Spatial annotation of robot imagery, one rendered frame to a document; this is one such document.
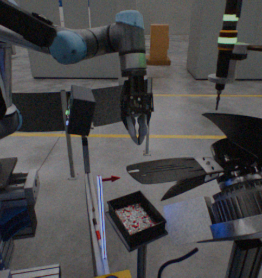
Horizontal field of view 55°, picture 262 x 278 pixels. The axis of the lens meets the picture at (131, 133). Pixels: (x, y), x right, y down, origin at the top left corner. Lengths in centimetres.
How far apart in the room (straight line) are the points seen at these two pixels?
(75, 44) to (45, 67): 656
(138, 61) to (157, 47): 808
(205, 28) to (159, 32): 232
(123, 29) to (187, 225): 63
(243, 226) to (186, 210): 21
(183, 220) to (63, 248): 142
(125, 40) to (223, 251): 182
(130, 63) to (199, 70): 623
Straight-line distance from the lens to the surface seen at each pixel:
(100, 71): 685
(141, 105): 69
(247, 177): 82
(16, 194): 113
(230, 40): 71
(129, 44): 70
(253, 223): 75
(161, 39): 875
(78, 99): 124
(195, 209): 89
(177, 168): 79
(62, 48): 63
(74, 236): 224
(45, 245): 223
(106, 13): 667
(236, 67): 72
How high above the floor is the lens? 162
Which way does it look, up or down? 26 degrees down
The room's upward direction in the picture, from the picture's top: straight up
